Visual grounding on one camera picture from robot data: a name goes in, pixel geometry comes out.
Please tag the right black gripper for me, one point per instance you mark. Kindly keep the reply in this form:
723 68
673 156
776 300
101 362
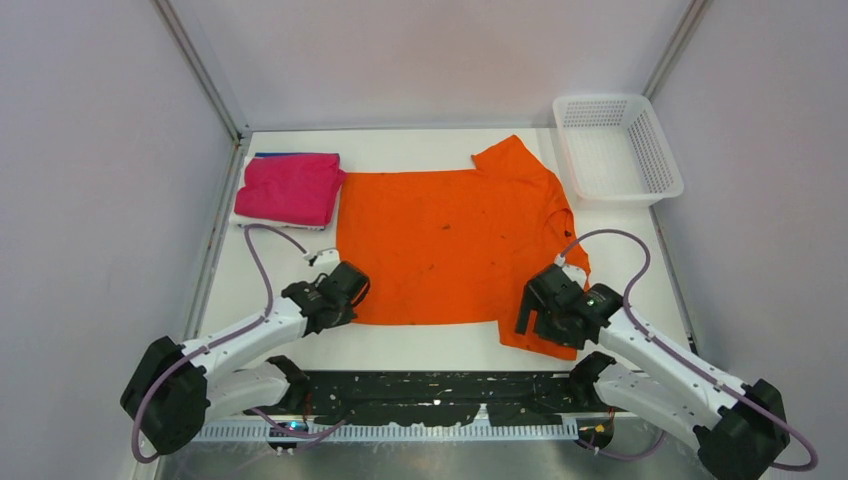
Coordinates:
531 302

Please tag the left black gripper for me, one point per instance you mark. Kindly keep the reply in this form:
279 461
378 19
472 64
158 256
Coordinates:
347 314

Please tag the orange t shirt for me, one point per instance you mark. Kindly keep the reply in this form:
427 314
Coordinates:
458 247

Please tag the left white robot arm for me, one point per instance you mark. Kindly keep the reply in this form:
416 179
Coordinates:
176 389

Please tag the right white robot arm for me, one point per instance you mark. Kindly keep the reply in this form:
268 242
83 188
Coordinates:
733 427

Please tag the folded pink t shirt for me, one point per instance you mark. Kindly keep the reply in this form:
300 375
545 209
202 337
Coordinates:
291 187

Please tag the white plastic basket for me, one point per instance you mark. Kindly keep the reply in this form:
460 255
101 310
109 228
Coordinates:
617 155

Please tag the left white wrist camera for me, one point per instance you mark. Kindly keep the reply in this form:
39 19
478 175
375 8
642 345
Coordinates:
325 258

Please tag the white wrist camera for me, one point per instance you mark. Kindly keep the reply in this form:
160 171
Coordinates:
573 272
325 258

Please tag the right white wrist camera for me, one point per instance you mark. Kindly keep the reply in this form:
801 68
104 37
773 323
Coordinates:
573 272

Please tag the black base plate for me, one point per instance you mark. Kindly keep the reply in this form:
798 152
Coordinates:
441 398

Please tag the white slotted cable duct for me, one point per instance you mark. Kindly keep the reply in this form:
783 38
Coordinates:
478 430

